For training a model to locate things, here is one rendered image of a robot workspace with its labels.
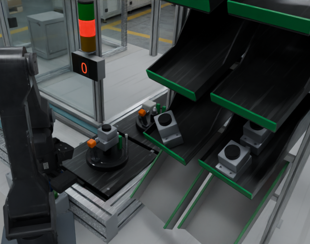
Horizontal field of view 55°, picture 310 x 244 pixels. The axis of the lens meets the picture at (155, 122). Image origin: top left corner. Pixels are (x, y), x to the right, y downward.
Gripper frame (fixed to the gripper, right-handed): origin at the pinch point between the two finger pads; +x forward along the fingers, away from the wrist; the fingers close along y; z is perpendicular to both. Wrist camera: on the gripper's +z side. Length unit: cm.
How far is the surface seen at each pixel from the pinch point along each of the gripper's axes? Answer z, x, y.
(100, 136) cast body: 19.3, -5.8, -1.1
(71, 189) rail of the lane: 5.1, 4.8, -2.9
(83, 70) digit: 30.4, -18.5, 17.6
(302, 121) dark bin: 24, -31, -52
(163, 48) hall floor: 351, 99, 199
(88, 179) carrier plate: 10.2, 3.8, -4.4
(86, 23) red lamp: 31.3, -34.6, 15.4
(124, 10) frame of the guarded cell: 122, -13, 80
